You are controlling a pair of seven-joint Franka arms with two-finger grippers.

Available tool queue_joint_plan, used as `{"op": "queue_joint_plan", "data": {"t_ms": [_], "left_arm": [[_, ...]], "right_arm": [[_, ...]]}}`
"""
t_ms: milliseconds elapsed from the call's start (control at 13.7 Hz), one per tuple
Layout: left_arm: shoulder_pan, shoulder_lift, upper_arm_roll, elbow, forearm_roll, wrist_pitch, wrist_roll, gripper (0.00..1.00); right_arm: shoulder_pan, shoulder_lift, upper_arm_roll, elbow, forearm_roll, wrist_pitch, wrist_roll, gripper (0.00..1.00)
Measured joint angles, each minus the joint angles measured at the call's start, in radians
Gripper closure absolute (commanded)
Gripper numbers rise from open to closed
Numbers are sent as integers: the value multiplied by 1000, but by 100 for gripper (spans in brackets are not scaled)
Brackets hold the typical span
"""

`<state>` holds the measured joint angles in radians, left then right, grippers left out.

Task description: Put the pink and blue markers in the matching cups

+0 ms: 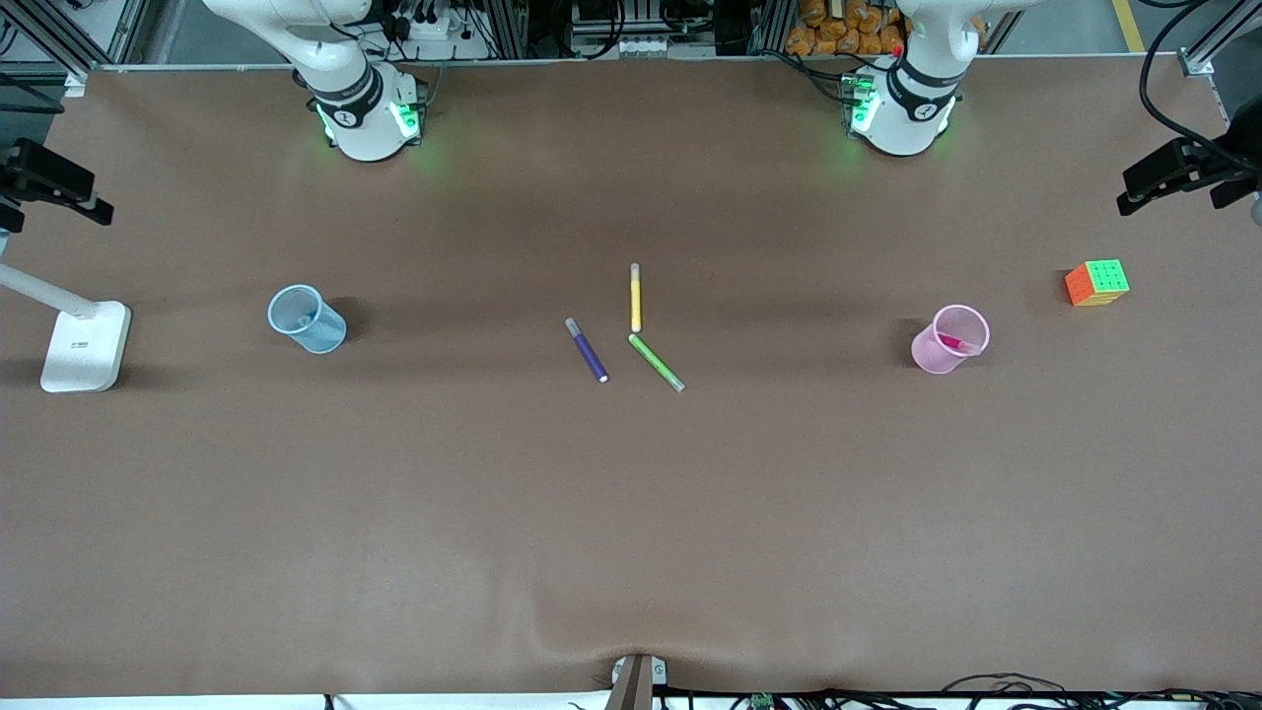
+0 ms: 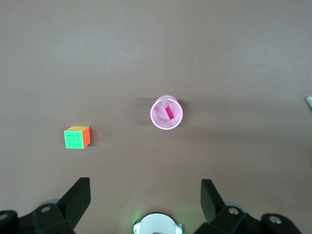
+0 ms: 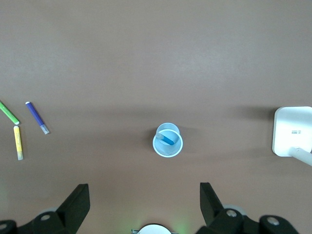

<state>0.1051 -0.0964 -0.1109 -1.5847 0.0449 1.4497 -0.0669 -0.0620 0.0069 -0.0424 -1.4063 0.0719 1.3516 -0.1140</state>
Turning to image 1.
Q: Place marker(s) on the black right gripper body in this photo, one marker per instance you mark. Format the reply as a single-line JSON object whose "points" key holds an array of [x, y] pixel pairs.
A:
{"points": [[22, 168]]}

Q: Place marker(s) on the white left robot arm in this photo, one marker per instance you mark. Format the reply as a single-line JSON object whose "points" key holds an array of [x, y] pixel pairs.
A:
{"points": [[912, 108]]}

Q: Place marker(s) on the light blue mesh cup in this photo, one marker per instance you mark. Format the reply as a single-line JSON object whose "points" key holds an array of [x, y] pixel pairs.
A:
{"points": [[320, 335]]}

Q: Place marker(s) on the white power strip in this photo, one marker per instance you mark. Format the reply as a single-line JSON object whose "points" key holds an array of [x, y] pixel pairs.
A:
{"points": [[444, 41]]}

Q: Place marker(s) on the pink marker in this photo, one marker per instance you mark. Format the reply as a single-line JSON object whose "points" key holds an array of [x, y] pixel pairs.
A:
{"points": [[954, 342]]}

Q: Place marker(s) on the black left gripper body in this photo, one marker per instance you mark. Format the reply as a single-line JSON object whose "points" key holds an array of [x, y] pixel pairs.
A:
{"points": [[1212, 161]]}

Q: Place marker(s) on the aluminium frame post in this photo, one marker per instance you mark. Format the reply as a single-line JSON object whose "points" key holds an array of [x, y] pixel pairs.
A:
{"points": [[508, 30], [769, 28]]}

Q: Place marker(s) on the brown table cover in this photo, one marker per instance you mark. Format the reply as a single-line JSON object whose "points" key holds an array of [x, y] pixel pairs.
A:
{"points": [[631, 513]]}

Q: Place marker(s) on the orange snack bag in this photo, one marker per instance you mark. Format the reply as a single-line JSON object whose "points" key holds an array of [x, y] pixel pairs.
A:
{"points": [[823, 35]]}

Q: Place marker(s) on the purple marker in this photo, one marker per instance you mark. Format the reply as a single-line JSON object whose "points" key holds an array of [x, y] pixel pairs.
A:
{"points": [[588, 353]]}

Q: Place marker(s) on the white connector block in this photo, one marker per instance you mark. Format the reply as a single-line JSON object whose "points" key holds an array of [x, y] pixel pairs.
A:
{"points": [[641, 46]]}

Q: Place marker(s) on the green marker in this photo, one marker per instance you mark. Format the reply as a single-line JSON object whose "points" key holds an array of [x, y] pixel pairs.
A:
{"points": [[656, 362]]}

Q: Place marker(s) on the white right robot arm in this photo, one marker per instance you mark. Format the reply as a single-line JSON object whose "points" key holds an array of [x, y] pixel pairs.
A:
{"points": [[355, 99]]}

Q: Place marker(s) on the yellow marker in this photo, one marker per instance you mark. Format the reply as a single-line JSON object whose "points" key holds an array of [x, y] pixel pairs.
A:
{"points": [[636, 301]]}

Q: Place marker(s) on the pink mesh cup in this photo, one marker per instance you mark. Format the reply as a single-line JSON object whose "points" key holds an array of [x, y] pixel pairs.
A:
{"points": [[927, 355]]}

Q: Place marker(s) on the colourful puzzle cube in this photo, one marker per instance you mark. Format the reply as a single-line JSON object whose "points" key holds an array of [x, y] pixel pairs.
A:
{"points": [[1099, 281]]}

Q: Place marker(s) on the aluminium frame profile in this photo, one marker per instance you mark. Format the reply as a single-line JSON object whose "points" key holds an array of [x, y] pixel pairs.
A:
{"points": [[76, 84], [1198, 61]]}

